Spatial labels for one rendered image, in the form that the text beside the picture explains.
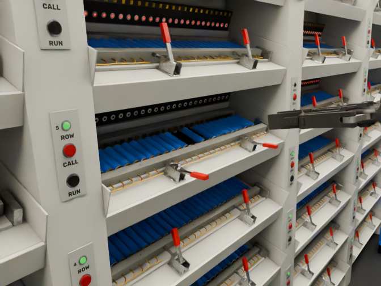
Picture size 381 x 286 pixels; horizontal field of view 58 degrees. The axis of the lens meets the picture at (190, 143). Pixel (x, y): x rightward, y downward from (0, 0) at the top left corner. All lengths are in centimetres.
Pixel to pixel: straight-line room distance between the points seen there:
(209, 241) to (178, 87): 39
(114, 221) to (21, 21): 31
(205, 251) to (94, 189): 37
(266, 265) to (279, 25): 70
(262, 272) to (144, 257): 48
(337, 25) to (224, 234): 110
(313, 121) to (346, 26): 108
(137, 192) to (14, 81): 27
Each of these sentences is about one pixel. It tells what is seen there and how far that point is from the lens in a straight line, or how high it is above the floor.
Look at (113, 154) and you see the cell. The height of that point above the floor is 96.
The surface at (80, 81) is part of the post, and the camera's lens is 50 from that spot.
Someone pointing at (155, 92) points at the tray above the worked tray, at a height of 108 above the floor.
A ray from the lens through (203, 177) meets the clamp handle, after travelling 62.
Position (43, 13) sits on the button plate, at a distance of 48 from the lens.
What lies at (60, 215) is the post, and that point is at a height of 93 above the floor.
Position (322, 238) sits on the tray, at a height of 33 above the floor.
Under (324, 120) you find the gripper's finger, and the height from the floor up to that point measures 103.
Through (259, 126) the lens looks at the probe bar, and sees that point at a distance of 97.
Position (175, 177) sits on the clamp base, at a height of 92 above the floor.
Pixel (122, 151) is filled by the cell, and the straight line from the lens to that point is 69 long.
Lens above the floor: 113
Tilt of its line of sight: 14 degrees down
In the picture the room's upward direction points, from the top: 2 degrees counter-clockwise
